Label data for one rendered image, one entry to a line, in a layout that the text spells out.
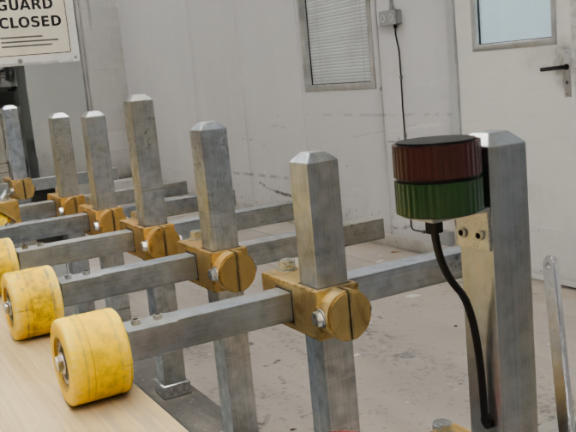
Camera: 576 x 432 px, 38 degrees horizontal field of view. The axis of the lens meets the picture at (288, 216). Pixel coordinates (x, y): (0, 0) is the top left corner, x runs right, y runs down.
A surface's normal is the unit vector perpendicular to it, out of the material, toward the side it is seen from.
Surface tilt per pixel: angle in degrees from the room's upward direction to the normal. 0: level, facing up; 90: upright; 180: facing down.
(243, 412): 90
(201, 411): 0
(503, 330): 90
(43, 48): 90
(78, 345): 56
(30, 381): 0
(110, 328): 45
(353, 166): 90
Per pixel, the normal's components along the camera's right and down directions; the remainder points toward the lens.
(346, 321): 0.48, 0.11
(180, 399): -0.09, -0.98
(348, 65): -0.87, 0.16
